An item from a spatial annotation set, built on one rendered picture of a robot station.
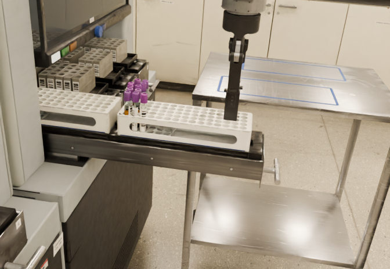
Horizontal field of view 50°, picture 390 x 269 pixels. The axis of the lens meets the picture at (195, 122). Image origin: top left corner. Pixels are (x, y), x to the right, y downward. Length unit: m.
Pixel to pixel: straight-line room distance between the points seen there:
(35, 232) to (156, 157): 0.29
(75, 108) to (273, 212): 0.95
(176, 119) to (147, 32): 2.44
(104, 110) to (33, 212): 0.27
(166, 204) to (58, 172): 1.18
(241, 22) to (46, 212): 0.52
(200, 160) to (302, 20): 2.40
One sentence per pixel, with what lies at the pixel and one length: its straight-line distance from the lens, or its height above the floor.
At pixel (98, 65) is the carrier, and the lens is 1.25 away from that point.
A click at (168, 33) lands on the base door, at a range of 3.31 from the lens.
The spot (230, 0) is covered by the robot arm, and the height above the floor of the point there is 1.13.
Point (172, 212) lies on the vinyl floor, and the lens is 2.06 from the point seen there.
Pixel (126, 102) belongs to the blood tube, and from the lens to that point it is 0.92.
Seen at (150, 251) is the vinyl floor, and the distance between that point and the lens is 1.85.
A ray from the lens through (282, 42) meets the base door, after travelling 3.25.
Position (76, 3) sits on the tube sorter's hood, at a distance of 1.07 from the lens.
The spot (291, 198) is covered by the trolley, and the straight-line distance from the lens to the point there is 1.76.
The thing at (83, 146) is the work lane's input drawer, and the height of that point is 0.79.
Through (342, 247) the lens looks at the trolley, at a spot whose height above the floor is 0.28.
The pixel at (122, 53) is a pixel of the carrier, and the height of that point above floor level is 0.85.
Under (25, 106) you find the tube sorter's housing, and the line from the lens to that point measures 0.91.
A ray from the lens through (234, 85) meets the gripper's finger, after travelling 0.87.
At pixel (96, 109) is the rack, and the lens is 0.97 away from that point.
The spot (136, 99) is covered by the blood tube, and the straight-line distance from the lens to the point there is 0.91.
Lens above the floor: 1.26
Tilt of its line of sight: 25 degrees down
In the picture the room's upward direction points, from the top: 4 degrees clockwise
